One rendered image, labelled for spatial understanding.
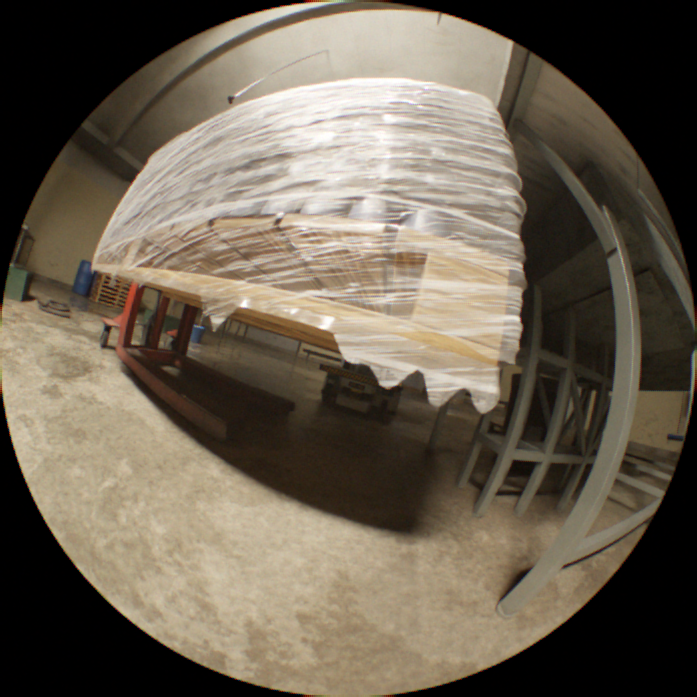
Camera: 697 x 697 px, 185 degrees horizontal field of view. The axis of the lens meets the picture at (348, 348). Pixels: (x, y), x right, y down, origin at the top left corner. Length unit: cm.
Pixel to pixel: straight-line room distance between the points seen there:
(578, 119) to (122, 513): 129
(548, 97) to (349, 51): 406
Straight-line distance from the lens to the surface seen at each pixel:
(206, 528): 51
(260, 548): 49
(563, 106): 75
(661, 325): 99
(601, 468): 43
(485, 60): 447
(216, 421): 77
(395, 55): 447
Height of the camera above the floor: 40
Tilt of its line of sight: 3 degrees up
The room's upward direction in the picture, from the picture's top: 15 degrees clockwise
